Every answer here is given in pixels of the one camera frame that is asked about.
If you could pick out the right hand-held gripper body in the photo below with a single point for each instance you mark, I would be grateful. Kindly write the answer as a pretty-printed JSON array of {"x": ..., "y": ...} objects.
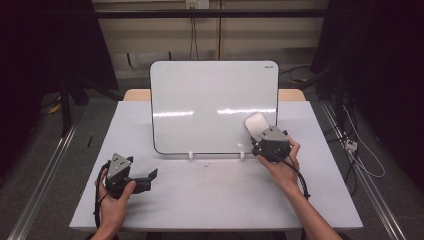
[{"x": 273, "y": 145}]

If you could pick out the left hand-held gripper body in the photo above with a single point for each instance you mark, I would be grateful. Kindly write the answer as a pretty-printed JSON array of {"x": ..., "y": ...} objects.
[{"x": 116, "y": 168}]

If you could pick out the white whiteboard eraser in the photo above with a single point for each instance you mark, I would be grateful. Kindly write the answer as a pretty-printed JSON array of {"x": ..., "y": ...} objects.
[{"x": 255, "y": 123}]

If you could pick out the white dry-erase whiteboard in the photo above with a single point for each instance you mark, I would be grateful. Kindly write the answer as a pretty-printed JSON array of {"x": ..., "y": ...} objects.
[{"x": 206, "y": 90}]

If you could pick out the person's right hand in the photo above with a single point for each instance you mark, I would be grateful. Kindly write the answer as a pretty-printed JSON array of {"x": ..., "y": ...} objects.
[{"x": 283, "y": 173}]

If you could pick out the person's left hand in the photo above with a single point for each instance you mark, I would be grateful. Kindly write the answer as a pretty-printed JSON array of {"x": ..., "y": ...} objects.
[{"x": 113, "y": 208}]

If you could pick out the white whiteboard support clip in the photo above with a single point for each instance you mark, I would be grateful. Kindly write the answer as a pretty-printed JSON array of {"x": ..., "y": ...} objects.
[
  {"x": 242, "y": 155},
  {"x": 190, "y": 155}
]

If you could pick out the small black stick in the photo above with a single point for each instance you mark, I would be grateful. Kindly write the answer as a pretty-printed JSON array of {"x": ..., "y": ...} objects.
[{"x": 89, "y": 141}]

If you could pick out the white-topped wooden table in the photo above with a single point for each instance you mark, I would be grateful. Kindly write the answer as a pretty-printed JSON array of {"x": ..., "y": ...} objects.
[{"x": 133, "y": 95}]

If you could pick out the black metal stand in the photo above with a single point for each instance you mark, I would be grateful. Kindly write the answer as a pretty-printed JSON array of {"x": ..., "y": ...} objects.
[
  {"x": 65, "y": 110},
  {"x": 338, "y": 96}
]

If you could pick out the black curtain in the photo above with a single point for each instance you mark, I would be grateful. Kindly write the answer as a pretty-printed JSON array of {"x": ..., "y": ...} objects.
[
  {"x": 40, "y": 50},
  {"x": 383, "y": 66}
]

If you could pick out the black horizontal bar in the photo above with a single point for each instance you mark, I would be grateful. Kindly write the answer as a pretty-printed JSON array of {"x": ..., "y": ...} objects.
[{"x": 166, "y": 13}]

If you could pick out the aluminium floor rail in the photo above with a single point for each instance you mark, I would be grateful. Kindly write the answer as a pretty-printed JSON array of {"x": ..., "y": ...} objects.
[
  {"x": 43, "y": 173},
  {"x": 373, "y": 193}
]

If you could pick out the white wall socket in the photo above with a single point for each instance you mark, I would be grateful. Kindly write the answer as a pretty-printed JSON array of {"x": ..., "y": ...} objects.
[{"x": 197, "y": 3}]

